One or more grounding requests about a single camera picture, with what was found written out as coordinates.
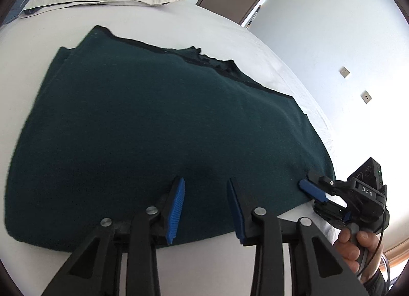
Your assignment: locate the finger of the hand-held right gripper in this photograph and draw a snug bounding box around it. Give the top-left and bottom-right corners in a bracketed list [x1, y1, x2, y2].
[313, 200, 352, 229]
[299, 173, 352, 203]

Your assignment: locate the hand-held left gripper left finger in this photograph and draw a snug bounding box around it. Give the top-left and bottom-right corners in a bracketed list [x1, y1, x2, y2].
[40, 177, 186, 296]

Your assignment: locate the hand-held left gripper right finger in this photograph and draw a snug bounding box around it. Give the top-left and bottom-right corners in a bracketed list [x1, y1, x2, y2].
[226, 177, 369, 296]

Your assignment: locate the dark green sweater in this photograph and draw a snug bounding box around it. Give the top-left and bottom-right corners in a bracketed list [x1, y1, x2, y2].
[5, 25, 336, 253]

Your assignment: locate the person's right forearm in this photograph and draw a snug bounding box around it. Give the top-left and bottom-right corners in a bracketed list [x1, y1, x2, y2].
[363, 269, 390, 296]

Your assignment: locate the person's right hand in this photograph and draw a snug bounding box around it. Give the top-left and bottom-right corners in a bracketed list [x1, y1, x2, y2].
[332, 228, 384, 272]

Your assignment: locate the bed with white sheet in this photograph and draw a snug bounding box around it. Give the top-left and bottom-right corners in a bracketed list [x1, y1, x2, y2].
[0, 0, 349, 296]

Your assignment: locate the blue striped bed cover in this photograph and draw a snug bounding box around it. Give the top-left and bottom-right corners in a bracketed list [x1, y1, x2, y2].
[3, 1, 26, 26]

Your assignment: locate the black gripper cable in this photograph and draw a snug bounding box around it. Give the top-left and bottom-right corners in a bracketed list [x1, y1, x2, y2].
[358, 210, 387, 284]

